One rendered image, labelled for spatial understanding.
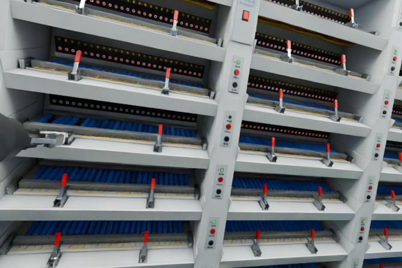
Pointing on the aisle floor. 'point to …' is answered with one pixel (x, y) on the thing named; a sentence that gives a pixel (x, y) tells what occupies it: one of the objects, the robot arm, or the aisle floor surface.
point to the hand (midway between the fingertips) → (52, 137)
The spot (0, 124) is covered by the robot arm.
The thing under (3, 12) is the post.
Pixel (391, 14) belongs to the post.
